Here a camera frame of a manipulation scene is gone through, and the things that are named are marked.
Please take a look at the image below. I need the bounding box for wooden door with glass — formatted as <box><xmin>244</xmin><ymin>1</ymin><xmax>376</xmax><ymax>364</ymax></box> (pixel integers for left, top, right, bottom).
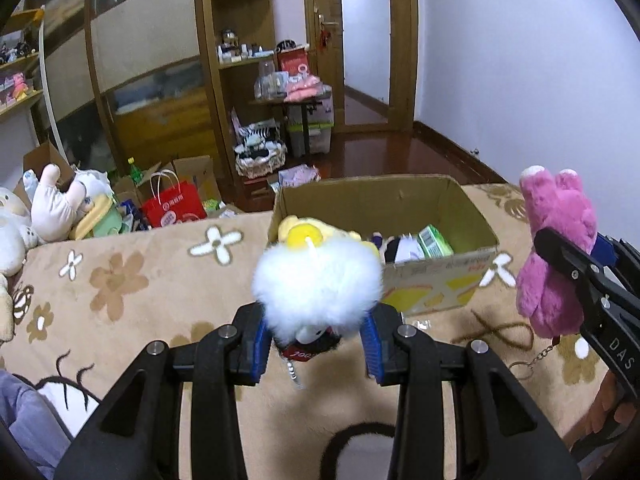
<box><xmin>304</xmin><ymin>0</ymin><xmax>419</xmax><ymax>133</ymax></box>

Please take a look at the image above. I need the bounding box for green tissue pack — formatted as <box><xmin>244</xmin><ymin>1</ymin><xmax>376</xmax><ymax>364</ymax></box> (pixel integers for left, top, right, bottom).
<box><xmin>416</xmin><ymin>224</ymin><xmax>454</xmax><ymax>259</ymax></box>

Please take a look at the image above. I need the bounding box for beige flower pattern blanket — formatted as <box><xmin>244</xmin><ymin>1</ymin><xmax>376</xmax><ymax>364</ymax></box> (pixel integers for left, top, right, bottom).
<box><xmin>1</xmin><ymin>184</ymin><xmax>605</xmax><ymax>479</ymax></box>

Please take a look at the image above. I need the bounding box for green bottle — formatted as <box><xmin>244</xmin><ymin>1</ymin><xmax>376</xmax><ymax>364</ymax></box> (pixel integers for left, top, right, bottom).
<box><xmin>128</xmin><ymin>157</ymin><xmax>144</xmax><ymax>185</ymax></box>

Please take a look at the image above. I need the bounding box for white fluffy pompom keychain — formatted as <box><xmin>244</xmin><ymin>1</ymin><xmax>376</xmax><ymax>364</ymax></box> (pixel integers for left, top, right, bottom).
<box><xmin>252</xmin><ymin>236</ymin><xmax>383</xmax><ymax>389</ymax></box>

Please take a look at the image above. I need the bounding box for pink cloth pile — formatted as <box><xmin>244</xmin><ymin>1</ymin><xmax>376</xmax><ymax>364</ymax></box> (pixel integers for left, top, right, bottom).
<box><xmin>284</xmin><ymin>75</ymin><xmax>323</xmax><ymax>102</ymax></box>

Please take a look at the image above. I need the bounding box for red bag on shelf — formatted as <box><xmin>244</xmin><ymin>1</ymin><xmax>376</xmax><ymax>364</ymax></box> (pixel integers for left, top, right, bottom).
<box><xmin>277</xmin><ymin>46</ymin><xmax>309</xmax><ymax>76</ymax></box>

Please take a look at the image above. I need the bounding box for wicker basket with items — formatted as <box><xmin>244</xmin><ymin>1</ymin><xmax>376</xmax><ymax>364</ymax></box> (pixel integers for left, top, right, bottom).
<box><xmin>230</xmin><ymin>110</ymin><xmax>286</xmax><ymax>179</ymax></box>

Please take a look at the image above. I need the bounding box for small black side table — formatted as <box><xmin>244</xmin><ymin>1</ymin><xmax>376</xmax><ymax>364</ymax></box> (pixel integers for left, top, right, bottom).
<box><xmin>250</xmin><ymin>91</ymin><xmax>334</xmax><ymax>158</ymax></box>

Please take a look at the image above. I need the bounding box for red paper shopping bag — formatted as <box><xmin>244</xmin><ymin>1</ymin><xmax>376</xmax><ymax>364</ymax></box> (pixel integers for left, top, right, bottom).
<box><xmin>142</xmin><ymin>169</ymin><xmax>206</xmax><ymax>228</ymax></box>

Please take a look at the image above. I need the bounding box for white yellow display shelf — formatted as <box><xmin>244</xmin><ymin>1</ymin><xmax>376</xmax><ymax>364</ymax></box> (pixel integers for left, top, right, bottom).
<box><xmin>1</xmin><ymin>6</ymin><xmax>68</xmax><ymax>160</ymax></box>

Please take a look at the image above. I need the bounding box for yellow plush toy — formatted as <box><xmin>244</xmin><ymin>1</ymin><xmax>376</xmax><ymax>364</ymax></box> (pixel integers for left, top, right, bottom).
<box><xmin>278</xmin><ymin>216</ymin><xmax>380</xmax><ymax>257</ymax></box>

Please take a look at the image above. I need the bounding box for person's right hand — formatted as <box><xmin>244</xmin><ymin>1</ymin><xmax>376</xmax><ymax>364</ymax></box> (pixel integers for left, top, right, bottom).
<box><xmin>579</xmin><ymin>370</ymin><xmax>638</xmax><ymax>439</ymax></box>

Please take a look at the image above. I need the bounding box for open brown cardboard box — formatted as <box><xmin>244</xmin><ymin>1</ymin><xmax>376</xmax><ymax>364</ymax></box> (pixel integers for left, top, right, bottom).
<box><xmin>112</xmin><ymin>155</ymin><xmax>221</xmax><ymax>206</ymax></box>

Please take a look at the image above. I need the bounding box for green yellow plush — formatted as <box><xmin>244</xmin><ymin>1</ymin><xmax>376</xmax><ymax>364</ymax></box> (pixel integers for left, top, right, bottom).
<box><xmin>70</xmin><ymin>194</ymin><xmax>122</xmax><ymax>240</ymax></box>

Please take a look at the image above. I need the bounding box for pink plush bear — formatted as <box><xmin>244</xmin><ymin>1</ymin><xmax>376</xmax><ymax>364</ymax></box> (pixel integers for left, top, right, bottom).
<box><xmin>516</xmin><ymin>166</ymin><xmax>598</xmax><ymax>339</ymax></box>

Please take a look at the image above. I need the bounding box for white plush rabbit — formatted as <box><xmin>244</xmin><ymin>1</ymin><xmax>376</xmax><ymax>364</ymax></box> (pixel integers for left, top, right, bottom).
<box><xmin>30</xmin><ymin>164</ymin><xmax>93</xmax><ymax>243</ymax></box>

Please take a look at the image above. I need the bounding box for wooden wardrobe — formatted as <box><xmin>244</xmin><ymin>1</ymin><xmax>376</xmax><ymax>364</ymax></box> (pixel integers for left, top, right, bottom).
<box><xmin>25</xmin><ymin>0</ymin><xmax>274</xmax><ymax>193</ymax></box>

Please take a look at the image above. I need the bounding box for clear plastic storage bin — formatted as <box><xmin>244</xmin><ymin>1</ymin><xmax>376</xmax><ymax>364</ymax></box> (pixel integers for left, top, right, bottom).
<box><xmin>286</xmin><ymin>91</ymin><xmax>334</xmax><ymax>158</ymax></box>

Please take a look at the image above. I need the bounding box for person's purple trouser leg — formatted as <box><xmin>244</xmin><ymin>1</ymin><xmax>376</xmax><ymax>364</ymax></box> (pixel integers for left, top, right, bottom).
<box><xmin>1</xmin><ymin>370</ymin><xmax>70</xmax><ymax>479</ymax></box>

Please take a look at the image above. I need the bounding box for large white brown plush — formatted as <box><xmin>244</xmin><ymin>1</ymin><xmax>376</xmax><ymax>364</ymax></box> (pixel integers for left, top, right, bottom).
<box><xmin>0</xmin><ymin>188</ymin><xmax>39</xmax><ymax>278</ymax></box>

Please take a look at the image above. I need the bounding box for white and navy plush doll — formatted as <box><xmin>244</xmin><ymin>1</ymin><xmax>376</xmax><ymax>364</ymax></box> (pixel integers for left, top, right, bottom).
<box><xmin>370</xmin><ymin>232</ymin><xmax>425</xmax><ymax>264</ymax></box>

